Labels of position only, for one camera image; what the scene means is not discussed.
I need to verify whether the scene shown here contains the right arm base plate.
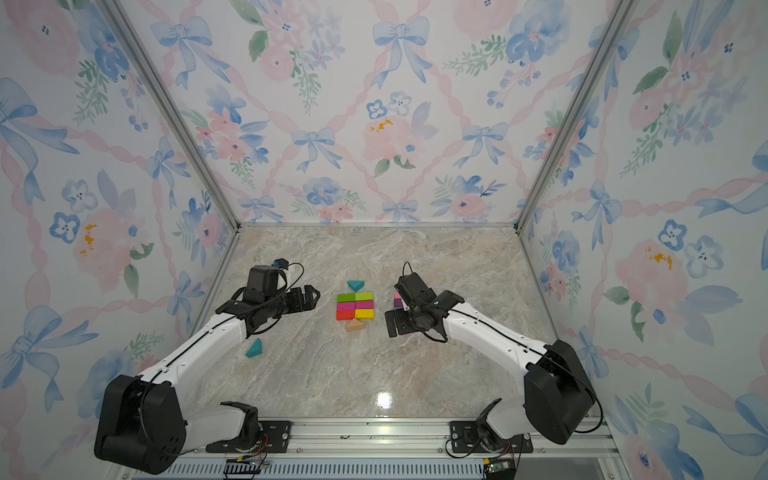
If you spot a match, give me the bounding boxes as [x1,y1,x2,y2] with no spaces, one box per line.
[448,420,533,455]

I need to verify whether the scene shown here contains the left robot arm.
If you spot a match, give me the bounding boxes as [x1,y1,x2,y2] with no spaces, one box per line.
[94,259,321,474]

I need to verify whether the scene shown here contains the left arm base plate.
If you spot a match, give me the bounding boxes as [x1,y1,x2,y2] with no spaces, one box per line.
[205,420,293,454]

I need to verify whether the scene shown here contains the left frame post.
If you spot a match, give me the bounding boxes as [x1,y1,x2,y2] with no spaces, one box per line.
[95,1,241,233]

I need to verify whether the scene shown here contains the green circuit board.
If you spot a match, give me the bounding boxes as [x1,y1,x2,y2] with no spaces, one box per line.
[483,459,517,480]

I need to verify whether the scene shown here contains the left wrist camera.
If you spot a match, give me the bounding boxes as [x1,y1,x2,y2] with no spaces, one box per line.
[273,258,290,270]

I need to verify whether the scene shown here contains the red block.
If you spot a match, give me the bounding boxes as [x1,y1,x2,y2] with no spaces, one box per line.
[336,310,356,321]

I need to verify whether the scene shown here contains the frame post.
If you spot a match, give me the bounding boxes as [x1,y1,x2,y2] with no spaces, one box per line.
[515,0,635,235]
[95,1,241,233]

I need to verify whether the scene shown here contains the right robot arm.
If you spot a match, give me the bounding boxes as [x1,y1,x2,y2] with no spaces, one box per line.
[385,272,599,451]

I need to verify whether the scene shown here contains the yellow block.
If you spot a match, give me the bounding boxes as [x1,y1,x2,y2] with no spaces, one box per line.
[354,309,375,320]

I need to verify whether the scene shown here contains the right frame post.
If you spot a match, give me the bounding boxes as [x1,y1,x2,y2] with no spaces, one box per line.
[515,0,635,235]

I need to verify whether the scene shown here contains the tan wooden block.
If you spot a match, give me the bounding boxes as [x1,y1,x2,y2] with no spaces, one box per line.
[345,319,365,332]

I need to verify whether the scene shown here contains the teal triangle block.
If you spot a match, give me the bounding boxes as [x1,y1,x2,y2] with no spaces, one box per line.
[347,280,365,292]

